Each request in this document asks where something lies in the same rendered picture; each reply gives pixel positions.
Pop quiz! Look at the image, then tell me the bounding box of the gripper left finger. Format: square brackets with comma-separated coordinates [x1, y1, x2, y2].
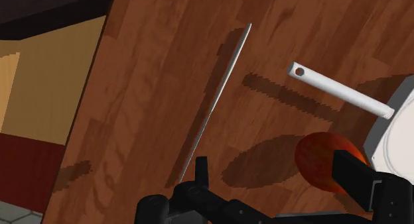
[134, 156, 277, 224]

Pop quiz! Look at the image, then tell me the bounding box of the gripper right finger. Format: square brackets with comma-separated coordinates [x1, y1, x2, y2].
[332, 149, 414, 224]

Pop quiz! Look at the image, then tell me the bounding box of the red apple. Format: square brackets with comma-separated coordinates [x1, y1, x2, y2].
[294, 131, 372, 196]

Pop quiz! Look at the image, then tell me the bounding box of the brown wooden table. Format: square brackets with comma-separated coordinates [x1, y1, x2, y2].
[42, 0, 414, 224]

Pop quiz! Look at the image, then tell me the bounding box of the thin grey knife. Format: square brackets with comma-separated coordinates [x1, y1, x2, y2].
[178, 23, 252, 184]

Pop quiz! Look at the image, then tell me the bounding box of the white pan with long handle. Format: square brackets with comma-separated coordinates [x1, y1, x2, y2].
[287, 62, 414, 183]

